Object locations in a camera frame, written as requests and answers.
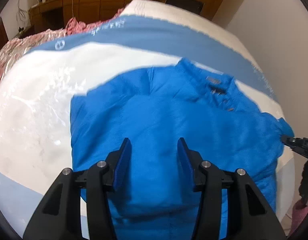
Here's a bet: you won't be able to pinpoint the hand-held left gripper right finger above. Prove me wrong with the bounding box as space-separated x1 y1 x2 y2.
177 137 286 240

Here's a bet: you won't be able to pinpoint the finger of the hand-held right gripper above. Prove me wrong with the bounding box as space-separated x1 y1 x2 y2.
280 134 308 159

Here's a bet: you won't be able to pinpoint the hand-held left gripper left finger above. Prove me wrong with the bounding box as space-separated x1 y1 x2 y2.
23 137 132 240

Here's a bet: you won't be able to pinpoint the blue padded jacket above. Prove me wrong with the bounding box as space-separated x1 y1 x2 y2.
69 57 294 240

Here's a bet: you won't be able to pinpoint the pink fuzzy cloth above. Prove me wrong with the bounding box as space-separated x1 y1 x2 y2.
290 199 308 234

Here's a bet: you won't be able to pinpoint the blue white striped bed sheet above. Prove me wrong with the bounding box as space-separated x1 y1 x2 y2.
0 0 296 240

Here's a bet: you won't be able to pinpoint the pink floral quilt in plastic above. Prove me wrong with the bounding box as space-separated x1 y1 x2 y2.
0 16 125 90

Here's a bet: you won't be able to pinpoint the dark chair back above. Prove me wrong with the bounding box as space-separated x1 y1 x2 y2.
165 0 205 15

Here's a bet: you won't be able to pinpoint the wooden desk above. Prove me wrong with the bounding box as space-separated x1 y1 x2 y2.
28 0 80 33

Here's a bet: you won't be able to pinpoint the dark wooden door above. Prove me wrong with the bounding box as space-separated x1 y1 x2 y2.
0 17 9 55

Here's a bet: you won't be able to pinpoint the hanging cables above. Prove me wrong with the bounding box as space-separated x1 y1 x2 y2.
16 0 30 22

